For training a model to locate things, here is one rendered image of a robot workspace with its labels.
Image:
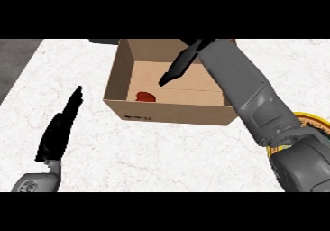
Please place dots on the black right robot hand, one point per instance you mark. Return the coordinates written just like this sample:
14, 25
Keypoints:
182, 63

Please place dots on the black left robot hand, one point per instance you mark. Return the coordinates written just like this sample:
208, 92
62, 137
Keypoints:
60, 129

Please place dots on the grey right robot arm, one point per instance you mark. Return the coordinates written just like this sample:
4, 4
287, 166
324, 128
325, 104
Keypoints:
261, 111

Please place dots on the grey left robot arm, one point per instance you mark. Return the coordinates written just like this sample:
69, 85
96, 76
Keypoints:
38, 180

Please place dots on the brown cardboard box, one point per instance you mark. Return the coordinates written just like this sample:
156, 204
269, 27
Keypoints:
171, 87

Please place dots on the red bell pepper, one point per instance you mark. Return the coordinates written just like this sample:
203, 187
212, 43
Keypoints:
144, 97

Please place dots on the yellow patterned plate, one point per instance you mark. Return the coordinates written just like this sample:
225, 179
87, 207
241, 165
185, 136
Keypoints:
320, 123

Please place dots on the dark grey object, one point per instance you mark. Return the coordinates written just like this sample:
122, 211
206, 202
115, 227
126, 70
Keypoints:
103, 41

